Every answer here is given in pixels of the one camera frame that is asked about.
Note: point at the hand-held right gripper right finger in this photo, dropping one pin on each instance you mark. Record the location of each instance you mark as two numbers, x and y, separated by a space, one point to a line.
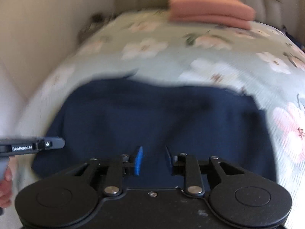
169 161

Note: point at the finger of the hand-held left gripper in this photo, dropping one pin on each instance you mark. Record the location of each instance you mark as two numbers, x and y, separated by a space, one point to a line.
55 142

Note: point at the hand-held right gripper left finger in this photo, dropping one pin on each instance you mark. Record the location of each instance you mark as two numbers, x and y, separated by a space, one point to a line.
138 162

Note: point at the navy striped zip hoodie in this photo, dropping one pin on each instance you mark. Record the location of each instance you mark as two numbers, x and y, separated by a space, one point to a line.
152 114

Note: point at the person's left hand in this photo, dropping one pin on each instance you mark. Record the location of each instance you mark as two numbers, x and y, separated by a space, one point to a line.
5 190

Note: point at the bed with floral green quilt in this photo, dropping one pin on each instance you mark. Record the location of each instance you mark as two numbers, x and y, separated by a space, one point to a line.
166 59

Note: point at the cream wardrobe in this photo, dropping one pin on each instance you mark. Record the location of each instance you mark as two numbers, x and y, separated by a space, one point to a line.
43 28

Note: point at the folded orange blanket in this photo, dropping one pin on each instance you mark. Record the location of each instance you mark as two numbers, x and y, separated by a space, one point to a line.
209 10

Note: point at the dark blue bag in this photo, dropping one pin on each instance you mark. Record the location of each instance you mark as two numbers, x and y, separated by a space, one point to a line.
294 38

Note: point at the beige padded headboard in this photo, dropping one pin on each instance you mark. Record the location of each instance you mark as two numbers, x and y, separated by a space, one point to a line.
274 2

